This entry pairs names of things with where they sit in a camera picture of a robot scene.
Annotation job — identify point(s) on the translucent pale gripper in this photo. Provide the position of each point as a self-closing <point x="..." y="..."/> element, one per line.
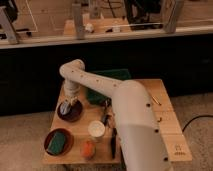
<point x="72" y="100"/>

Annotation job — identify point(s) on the grey blue towel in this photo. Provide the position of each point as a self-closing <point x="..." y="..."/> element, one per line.
<point x="65" y="108"/>

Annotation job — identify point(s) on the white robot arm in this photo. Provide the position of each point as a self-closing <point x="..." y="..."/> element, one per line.
<point x="137" y="127"/>

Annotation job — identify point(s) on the purple bowl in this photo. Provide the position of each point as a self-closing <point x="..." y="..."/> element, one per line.
<point x="74" y="114"/>

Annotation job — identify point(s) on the green plastic tray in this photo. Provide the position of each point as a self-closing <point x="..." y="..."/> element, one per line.
<point x="95" y="98"/>

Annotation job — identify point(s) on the metal whisk utensil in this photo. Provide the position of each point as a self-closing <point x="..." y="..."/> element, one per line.
<point x="105" y="116"/>

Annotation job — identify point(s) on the white cup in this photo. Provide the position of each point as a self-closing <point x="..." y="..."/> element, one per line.
<point x="96" y="130"/>

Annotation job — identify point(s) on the green sponge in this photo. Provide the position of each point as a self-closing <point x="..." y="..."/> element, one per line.
<point x="56" y="144"/>

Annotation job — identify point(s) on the silver fork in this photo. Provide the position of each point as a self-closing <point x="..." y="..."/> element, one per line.
<point x="156" y="101"/>

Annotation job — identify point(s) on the black handled knife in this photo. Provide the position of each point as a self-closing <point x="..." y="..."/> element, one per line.
<point x="111" y="124"/>

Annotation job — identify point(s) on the grey metal frame post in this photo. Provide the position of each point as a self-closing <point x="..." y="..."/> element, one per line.
<point x="7" y="26"/>
<point x="170" y="14"/>
<point x="78" y="21"/>

